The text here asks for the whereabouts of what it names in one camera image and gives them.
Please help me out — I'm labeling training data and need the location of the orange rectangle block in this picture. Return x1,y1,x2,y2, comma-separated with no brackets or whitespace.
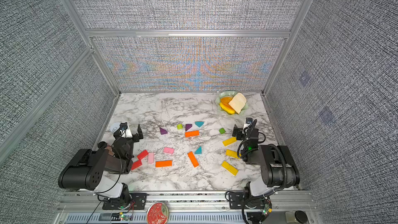
185,130,200,138
155,160,173,168

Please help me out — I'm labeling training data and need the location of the orange rectangle block top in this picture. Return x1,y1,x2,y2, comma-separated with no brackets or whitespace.
185,130,200,138

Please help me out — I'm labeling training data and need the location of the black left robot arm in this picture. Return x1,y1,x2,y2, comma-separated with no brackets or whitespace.
58,122,147,210

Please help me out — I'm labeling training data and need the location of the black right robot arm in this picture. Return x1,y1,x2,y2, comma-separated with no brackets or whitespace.
232,118,301,208

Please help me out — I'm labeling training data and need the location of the white round object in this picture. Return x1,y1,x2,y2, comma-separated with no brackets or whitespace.
109,122,121,133

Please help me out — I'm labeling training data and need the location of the yellow rectangle block far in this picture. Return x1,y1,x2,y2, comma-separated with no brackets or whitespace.
222,137,237,146

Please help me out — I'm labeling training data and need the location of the yellow rectangle block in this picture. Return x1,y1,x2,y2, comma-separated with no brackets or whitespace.
222,137,237,146
221,161,238,176
226,149,239,159

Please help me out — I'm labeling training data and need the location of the red rectangle block upper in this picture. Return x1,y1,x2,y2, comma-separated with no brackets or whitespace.
137,150,149,160

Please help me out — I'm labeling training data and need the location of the red rectangle block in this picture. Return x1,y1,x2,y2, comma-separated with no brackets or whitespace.
131,160,143,171
137,150,149,160

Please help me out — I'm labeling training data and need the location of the pink rectangle block upright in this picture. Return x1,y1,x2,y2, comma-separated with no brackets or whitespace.
148,152,154,164

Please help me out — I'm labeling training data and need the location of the yellow rectangle block middle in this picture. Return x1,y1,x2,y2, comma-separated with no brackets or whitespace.
226,149,239,159

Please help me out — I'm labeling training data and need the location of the red rectangle block lower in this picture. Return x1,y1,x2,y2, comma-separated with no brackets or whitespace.
131,160,143,171

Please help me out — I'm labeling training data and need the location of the beige bread slice toy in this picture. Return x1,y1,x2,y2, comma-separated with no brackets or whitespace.
229,92,247,114

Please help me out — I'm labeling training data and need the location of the pink rectangle block flat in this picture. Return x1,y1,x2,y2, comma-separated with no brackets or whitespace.
163,147,175,155

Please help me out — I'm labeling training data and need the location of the orange round food toy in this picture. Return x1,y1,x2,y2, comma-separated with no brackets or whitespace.
220,95,233,106

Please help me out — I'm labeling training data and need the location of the teal triangle block far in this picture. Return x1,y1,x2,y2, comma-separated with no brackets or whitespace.
195,121,204,128

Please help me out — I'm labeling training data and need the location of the teal triangle block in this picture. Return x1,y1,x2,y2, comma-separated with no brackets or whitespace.
195,121,204,128
194,146,202,155

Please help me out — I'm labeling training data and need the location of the yellow rectangle block near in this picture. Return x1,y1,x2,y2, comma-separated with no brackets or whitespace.
221,161,238,176

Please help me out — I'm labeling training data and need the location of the teal triangle block near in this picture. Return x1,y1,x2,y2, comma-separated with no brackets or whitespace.
194,146,202,155

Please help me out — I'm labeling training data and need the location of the orange rectangle block diagonal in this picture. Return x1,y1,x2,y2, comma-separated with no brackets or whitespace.
188,152,199,168

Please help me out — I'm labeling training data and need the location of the red round tin lid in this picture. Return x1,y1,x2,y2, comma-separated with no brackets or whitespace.
147,202,170,224

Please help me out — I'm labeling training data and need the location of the black knob on box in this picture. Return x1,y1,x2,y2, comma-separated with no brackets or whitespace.
285,211,308,224

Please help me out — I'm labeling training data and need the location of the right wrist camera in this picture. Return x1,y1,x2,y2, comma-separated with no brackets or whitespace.
243,117,253,129

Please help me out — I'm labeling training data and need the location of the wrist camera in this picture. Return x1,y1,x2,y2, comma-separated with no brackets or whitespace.
243,117,253,129
121,128,132,139

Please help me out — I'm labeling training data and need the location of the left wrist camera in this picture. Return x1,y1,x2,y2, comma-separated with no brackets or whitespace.
121,128,132,139

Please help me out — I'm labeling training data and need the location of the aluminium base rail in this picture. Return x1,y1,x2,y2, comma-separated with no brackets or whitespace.
52,190,323,224

